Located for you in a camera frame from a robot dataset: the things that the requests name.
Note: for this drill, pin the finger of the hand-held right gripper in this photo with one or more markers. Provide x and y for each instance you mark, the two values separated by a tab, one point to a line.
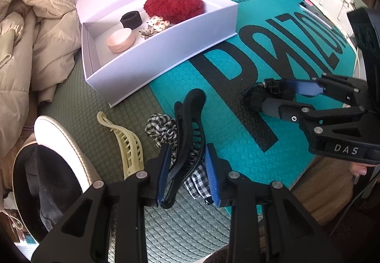
305	87
285	108

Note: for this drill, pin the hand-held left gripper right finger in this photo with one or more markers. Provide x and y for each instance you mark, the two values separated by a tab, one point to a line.
211	176

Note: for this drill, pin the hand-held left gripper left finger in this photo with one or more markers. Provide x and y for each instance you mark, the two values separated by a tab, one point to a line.
162	173

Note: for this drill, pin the cream hair claw clip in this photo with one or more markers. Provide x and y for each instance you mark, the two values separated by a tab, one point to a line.
130	147

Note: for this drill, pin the black white checkered scrunchie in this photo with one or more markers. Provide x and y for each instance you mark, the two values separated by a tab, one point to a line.
158	129

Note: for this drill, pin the black hair claw clip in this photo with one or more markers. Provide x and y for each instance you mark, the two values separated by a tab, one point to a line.
190	120

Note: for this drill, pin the lavender gift box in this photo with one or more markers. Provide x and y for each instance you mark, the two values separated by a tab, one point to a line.
133	78

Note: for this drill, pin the pink round compact case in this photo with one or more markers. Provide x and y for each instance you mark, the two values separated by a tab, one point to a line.
120	41

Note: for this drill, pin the brown small hair clips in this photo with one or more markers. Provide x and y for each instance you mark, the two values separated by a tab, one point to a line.
157	23

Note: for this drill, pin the red fuzzy scrunchie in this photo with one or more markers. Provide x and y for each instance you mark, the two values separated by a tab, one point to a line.
172	7

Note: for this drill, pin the black wide hair band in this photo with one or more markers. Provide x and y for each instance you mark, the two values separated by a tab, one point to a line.
130	22

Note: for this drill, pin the person's right hand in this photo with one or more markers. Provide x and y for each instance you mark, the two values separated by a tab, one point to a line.
359	168

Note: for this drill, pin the black smartphone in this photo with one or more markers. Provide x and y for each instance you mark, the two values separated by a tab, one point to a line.
317	14

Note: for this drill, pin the teal bubble mailer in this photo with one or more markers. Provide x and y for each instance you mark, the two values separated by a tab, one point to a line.
237	52

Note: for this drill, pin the pink pouch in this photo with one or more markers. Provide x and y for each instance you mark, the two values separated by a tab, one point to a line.
308	0

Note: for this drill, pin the green sofa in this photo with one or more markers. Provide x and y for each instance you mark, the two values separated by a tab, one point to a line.
89	96

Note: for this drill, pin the black cloth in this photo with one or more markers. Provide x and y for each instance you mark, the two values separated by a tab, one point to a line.
44	185

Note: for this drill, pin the beige down jacket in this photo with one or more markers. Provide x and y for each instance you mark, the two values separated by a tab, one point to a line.
44	43

